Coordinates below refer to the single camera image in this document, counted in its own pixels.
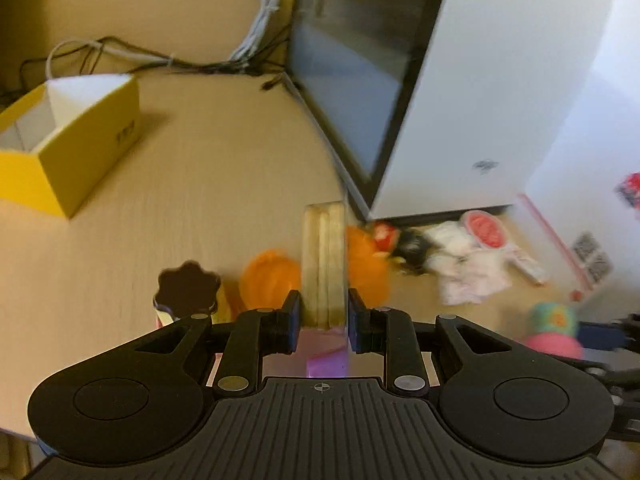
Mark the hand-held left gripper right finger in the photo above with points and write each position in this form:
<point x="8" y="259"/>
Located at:
<point x="356" y="320"/>

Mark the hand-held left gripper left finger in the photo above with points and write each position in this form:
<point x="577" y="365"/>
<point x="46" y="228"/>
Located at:
<point x="295" y="317"/>

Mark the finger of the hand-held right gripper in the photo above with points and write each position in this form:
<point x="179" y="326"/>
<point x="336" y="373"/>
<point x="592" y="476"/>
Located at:
<point x="600" y="336"/>

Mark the orange ball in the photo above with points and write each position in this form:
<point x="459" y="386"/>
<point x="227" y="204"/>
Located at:
<point x="270" y="277"/>

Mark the pink and green ball toy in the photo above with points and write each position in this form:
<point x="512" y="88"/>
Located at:
<point x="552" y="327"/>

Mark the wooden toy with purple base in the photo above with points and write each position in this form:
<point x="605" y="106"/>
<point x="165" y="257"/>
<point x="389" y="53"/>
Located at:
<point x="324" y="260"/>

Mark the red black white plush toy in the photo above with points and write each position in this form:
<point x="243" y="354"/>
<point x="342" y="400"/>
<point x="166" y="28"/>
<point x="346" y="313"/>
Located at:
<point x="405" y="245"/>

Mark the jar with brown flower lid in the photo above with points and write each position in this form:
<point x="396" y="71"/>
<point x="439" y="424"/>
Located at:
<point x="187" y="285"/>

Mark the red round white-rimmed paddle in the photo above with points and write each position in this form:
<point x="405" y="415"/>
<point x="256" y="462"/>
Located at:
<point x="487" y="230"/>

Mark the white box with red stripe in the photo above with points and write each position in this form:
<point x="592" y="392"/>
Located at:
<point x="575" y="200"/>

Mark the yellow cardboard box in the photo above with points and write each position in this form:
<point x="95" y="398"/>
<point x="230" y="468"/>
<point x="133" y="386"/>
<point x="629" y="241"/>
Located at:
<point x="80" y="150"/>

